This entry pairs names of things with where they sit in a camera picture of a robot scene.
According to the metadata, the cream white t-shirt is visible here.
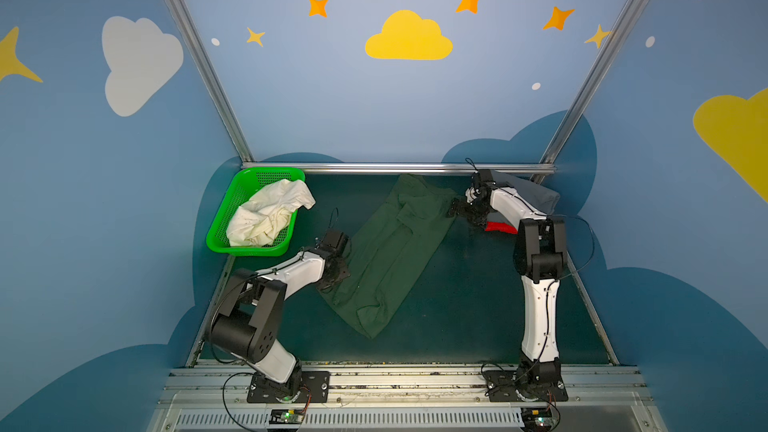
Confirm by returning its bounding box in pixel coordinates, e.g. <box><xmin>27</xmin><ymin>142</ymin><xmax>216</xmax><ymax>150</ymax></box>
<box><xmin>226</xmin><ymin>179</ymin><xmax>316</xmax><ymax>247</ymax></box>

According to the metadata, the folded red t-shirt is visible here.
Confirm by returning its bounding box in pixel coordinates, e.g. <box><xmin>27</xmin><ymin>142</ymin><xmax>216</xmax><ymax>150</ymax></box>
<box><xmin>485</xmin><ymin>221</ymin><xmax>518</xmax><ymax>235</ymax></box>

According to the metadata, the horizontal aluminium back rail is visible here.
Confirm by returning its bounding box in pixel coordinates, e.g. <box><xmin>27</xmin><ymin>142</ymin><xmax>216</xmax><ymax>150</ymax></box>
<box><xmin>242</xmin><ymin>162</ymin><xmax>556</xmax><ymax>176</ymax></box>

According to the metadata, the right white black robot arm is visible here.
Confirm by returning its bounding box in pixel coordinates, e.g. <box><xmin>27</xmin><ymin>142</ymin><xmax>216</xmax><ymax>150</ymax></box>
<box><xmin>448</xmin><ymin>169</ymin><xmax>567</xmax><ymax>396</ymax></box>

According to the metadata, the folded grey t-shirt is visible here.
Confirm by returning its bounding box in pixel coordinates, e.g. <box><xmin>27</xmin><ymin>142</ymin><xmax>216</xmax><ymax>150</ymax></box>
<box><xmin>491</xmin><ymin>170</ymin><xmax>560</xmax><ymax>215</ymax></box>

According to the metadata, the diagonal aluminium post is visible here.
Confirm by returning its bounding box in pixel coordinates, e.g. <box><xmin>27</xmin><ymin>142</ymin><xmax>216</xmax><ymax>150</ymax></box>
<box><xmin>164</xmin><ymin>0</ymin><xmax>254</xmax><ymax>163</ymax></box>
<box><xmin>539</xmin><ymin>0</ymin><xmax>650</xmax><ymax>169</ymax></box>

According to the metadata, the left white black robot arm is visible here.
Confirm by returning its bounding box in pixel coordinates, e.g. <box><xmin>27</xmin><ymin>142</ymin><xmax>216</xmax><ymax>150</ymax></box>
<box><xmin>207</xmin><ymin>229</ymin><xmax>350</xmax><ymax>398</ymax></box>

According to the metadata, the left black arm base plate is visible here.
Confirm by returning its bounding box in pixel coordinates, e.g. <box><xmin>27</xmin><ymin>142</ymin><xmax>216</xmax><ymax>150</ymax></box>
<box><xmin>246</xmin><ymin>371</ymin><xmax>330</xmax><ymax>404</ymax></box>

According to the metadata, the green plastic basket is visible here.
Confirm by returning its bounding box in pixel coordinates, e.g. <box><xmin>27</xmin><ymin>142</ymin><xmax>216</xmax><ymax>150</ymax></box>
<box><xmin>206</xmin><ymin>167</ymin><xmax>305</xmax><ymax>257</ymax></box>

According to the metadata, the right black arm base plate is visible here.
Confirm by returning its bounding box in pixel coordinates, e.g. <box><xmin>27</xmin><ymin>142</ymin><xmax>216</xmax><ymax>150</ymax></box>
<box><xmin>482</xmin><ymin>369</ymin><xmax>569</xmax><ymax>403</ymax></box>

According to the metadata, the right small circuit board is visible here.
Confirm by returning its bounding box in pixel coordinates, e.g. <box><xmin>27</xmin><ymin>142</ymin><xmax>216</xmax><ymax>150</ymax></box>
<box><xmin>520</xmin><ymin>408</ymin><xmax>557</xmax><ymax>432</ymax></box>

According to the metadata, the left small circuit board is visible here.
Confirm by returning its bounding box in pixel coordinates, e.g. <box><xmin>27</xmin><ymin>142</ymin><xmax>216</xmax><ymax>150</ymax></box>
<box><xmin>269</xmin><ymin>409</ymin><xmax>305</xmax><ymax>426</ymax></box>

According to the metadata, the dark green t-shirt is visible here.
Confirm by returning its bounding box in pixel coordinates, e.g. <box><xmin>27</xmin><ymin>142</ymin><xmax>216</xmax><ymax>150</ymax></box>
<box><xmin>322</xmin><ymin>175</ymin><xmax>457</xmax><ymax>339</ymax></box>

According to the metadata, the small circuit board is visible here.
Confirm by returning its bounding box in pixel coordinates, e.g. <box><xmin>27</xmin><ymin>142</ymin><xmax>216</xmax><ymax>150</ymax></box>
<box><xmin>520</xmin><ymin>408</ymin><xmax>557</xmax><ymax>432</ymax></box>
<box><xmin>269</xmin><ymin>409</ymin><xmax>305</xmax><ymax>426</ymax></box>

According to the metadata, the aluminium front mounting rail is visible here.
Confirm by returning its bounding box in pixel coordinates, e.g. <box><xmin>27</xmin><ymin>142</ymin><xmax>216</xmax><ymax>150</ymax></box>
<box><xmin>148</xmin><ymin>361</ymin><xmax>667</xmax><ymax>431</ymax></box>

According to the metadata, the left diagonal aluminium post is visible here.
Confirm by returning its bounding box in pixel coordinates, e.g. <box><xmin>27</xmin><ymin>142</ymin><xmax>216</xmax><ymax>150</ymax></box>
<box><xmin>164</xmin><ymin>0</ymin><xmax>254</xmax><ymax>163</ymax></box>

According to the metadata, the right diagonal aluminium post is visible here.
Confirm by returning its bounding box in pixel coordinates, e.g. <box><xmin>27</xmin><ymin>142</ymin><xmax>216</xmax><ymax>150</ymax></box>
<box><xmin>539</xmin><ymin>0</ymin><xmax>650</xmax><ymax>169</ymax></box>

